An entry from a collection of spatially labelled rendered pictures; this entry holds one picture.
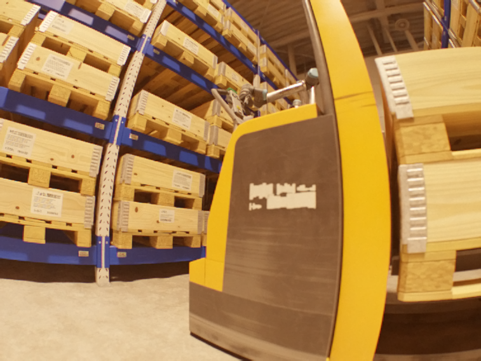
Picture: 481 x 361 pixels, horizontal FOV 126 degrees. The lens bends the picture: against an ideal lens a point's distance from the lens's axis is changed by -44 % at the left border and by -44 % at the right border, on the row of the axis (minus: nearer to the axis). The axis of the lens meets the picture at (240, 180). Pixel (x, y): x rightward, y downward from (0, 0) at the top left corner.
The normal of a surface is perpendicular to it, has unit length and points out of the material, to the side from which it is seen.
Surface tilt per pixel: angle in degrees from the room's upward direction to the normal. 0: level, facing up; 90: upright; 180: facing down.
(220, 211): 90
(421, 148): 90
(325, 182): 90
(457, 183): 90
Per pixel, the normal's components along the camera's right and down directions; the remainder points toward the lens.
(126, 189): 0.80, -0.09
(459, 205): -0.60, -0.18
